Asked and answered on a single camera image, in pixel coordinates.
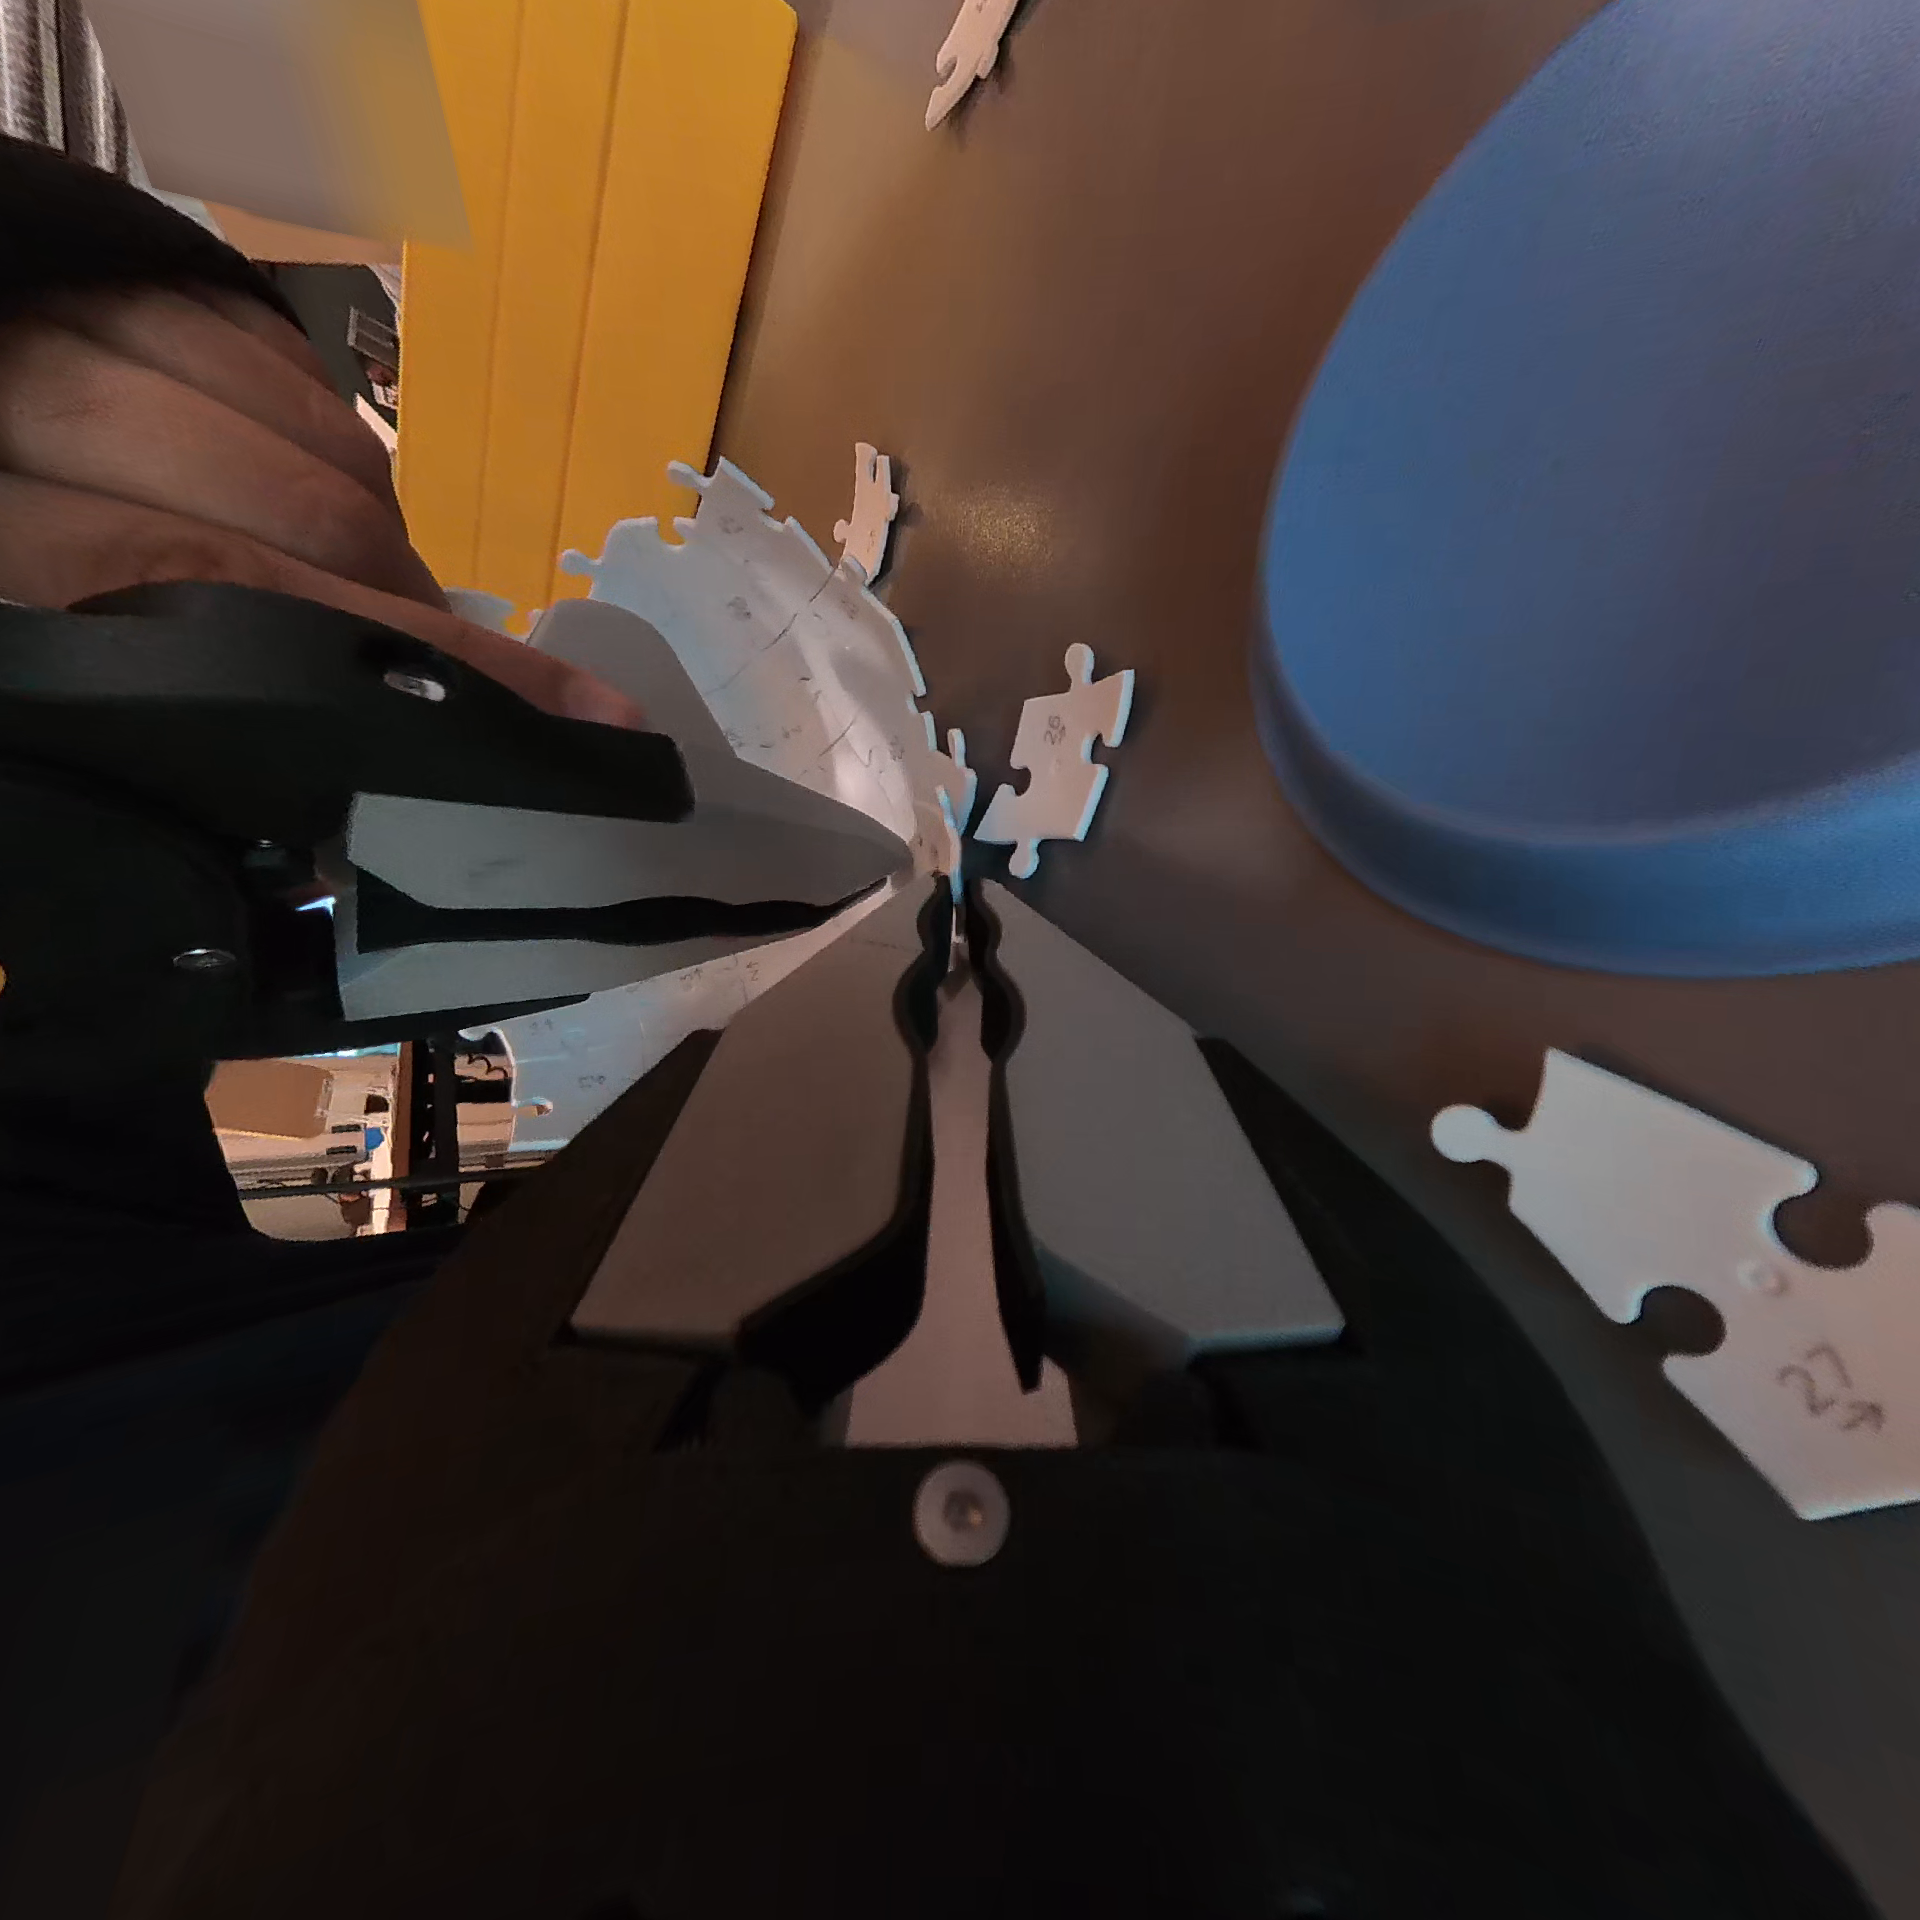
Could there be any partly built white puzzle ball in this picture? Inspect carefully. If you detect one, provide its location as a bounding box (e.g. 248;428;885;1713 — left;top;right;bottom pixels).
457;453;981;1141

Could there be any person's left hand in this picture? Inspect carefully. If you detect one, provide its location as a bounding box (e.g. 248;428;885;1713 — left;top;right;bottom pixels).
0;269;650;739

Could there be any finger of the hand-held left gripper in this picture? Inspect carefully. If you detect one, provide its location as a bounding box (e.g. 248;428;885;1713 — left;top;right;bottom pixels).
349;597;918;917
335;875;890;1026

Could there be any white loose puzzle piece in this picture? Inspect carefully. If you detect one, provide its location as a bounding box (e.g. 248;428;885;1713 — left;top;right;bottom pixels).
827;443;909;584
974;644;1139;880
918;0;1024;135
1431;1046;1920;1525

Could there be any yellow plastic bin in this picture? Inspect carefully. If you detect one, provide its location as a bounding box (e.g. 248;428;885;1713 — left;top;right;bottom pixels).
393;0;803;636

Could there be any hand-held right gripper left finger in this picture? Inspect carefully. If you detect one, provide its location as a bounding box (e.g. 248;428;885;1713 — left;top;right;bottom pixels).
568;875;958;1421

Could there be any blue round plastic dish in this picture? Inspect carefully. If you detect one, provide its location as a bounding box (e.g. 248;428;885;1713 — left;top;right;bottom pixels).
1249;0;1920;979

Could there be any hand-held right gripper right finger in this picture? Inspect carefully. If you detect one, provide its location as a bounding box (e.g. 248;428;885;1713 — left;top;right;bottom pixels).
963;875;1348;1394

